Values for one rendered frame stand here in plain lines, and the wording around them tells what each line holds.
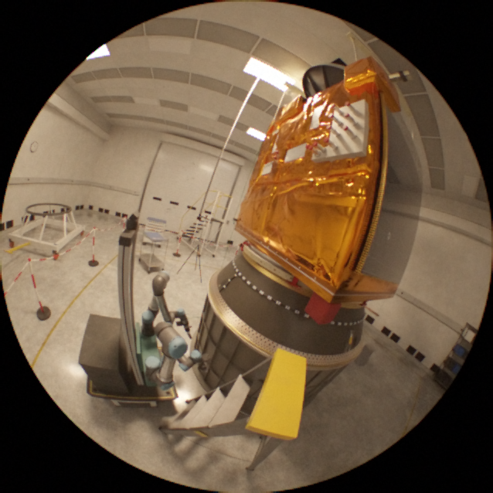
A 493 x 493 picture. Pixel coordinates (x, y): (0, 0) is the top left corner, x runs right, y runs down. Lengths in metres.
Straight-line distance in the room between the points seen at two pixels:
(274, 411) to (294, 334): 0.78
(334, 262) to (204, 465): 2.10
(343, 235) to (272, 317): 0.78
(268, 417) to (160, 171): 9.09
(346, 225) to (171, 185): 8.49
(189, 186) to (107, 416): 8.82
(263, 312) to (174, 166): 8.45
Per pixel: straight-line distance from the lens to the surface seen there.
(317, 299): 0.94
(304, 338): 1.27
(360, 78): 1.50
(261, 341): 1.24
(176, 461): 2.02
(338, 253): 0.80
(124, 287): 0.89
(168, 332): 0.88
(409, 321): 6.29
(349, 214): 0.83
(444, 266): 6.30
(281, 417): 0.58
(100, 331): 1.58
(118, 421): 2.10
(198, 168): 8.86
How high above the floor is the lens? 2.01
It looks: 11 degrees down
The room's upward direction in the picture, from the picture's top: 19 degrees clockwise
